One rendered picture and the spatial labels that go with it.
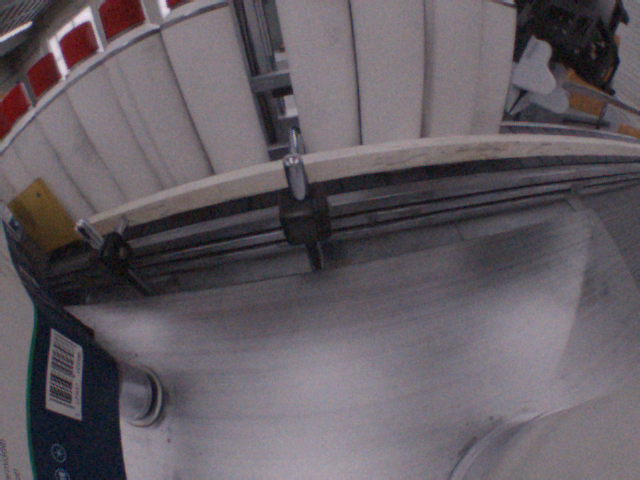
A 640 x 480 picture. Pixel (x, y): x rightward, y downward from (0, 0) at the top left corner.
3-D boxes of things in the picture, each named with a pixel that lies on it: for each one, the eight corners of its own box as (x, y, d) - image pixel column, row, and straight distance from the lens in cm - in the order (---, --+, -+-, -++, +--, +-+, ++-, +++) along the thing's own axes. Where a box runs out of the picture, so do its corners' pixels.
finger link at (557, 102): (535, 136, 28) (579, 68, 30) (500, 105, 32) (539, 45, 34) (547, 149, 31) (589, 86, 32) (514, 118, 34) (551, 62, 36)
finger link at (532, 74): (520, 121, 26) (567, 47, 28) (483, 91, 30) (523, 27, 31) (535, 136, 28) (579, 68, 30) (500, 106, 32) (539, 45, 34)
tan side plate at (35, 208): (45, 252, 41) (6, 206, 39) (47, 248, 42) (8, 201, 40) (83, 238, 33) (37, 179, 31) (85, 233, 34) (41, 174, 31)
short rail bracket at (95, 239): (144, 314, 30) (61, 239, 23) (154, 263, 32) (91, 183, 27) (168, 312, 28) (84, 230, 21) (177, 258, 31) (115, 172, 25)
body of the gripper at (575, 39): (578, 51, 26) (611, -24, 33) (513, 21, 32) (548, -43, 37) (602, 99, 32) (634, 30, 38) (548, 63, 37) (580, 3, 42)
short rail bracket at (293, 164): (307, 293, 23) (268, 176, 14) (304, 263, 25) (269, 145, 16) (347, 286, 23) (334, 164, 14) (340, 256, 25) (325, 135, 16)
